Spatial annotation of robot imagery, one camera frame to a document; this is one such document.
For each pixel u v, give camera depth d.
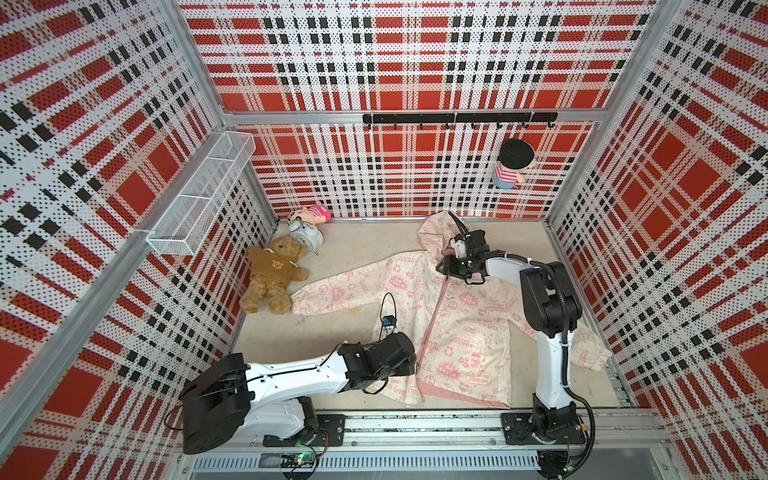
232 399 0.41
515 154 0.93
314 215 1.15
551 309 0.56
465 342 0.87
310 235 1.04
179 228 0.69
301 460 0.69
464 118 0.90
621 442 0.72
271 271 0.99
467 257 0.85
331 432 0.74
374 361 0.60
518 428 0.73
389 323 0.75
